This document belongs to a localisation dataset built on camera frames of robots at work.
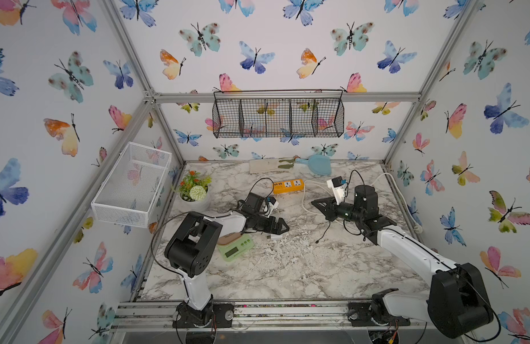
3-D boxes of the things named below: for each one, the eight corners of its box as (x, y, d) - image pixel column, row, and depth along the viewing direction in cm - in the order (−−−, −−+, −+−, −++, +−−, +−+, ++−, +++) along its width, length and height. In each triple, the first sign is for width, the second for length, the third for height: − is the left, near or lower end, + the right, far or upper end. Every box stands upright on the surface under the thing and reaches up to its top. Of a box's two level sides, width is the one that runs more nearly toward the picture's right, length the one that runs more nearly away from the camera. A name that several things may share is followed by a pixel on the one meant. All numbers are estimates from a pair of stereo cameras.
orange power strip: (274, 194, 109) (274, 191, 107) (272, 185, 112) (272, 182, 110) (305, 190, 110) (305, 186, 108) (302, 181, 114) (303, 178, 112)
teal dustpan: (296, 175, 118) (297, 172, 116) (295, 157, 126) (295, 154, 124) (331, 175, 118) (332, 171, 116) (327, 157, 126) (328, 154, 124)
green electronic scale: (224, 264, 87) (222, 260, 84) (219, 249, 91) (217, 245, 88) (256, 249, 91) (255, 245, 88) (250, 236, 95) (249, 231, 92)
